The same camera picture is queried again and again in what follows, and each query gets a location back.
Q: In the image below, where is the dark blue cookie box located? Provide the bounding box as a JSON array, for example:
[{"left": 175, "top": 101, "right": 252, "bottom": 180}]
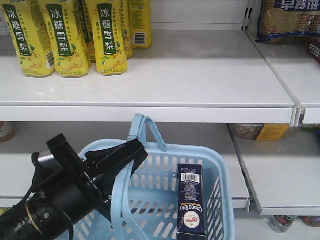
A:
[{"left": 176, "top": 163, "right": 207, "bottom": 240}]

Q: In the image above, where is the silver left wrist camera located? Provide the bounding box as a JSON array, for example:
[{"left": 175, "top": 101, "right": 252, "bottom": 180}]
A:
[{"left": 31, "top": 151, "right": 63, "bottom": 173}]

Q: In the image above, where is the light blue shopping basket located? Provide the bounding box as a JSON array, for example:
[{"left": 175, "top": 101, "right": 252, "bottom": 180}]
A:
[{"left": 74, "top": 114, "right": 236, "bottom": 240}]

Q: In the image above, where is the yellow pear drink bottle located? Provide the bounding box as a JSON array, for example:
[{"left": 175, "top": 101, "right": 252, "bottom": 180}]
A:
[
  {"left": 129, "top": 0, "right": 153, "bottom": 49},
  {"left": 37, "top": 0, "right": 91, "bottom": 78},
  {"left": 0, "top": 0, "right": 55, "bottom": 78},
  {"left": 86, "top": 0, "right": 128, "bottom": 76}
]

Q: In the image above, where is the white supermarket shelf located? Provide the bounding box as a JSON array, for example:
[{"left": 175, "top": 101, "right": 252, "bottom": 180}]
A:
[{"left": 0, "top": 0, "right": 320, "bottom": 208}]

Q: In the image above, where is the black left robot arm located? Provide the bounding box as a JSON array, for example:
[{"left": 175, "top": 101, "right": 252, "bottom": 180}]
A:
[{"left": 0, "top": 134, "right": 148, "bottom": 240}]

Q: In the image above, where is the blue breakfast biscuit bag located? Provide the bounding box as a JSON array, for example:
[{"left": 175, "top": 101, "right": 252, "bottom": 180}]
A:
[{"left": 257, "top": 0, "right": 320, "bottom": 44}]

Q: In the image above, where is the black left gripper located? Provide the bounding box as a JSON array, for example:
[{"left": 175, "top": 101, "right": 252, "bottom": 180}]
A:
[{"left": 47, "top": 133, "right": 148, "bottom": 224}]

